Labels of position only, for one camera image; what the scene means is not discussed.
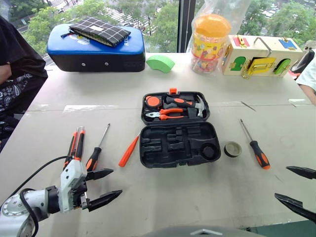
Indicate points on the blue and black padded case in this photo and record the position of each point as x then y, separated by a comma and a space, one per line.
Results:
98, 59

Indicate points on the black electrical tape roll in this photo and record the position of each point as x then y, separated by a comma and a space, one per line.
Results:
228, 151

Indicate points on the dark grey rounded shape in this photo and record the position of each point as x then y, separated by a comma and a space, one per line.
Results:
202, 232

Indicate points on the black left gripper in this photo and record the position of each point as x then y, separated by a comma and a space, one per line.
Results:
80, 196

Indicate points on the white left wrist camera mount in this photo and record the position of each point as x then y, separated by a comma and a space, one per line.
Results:
70, 177

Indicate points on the colourful jar with orange lid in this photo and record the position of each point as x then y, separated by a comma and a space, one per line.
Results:
209, 44

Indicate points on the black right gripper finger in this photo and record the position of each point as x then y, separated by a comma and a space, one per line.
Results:
303, 171
296, 206

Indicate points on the clear plastic bag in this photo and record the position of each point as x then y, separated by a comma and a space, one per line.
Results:
214, 7

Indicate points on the person in black clothing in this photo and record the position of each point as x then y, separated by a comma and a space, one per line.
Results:
14, 61

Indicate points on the black white checked pouch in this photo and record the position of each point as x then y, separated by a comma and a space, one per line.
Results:
103, 30

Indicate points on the green curved foam block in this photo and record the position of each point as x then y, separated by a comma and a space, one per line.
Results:
160, 63

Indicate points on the black bag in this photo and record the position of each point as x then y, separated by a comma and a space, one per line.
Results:
302, 61

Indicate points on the wooden latch lock box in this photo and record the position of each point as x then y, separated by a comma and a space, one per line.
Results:
247, 51

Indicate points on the orange black tape measure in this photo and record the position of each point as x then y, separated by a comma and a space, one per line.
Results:
153, 101

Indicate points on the dark window frame post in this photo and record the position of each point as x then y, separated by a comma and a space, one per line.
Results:
184, 24

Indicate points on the black plastic tool case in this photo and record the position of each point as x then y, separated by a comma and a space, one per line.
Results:
172, 158

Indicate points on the orange-black pliers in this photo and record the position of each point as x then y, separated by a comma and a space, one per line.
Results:
78, 145

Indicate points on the person in white shirt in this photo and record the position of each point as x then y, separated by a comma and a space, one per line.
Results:
308, 76

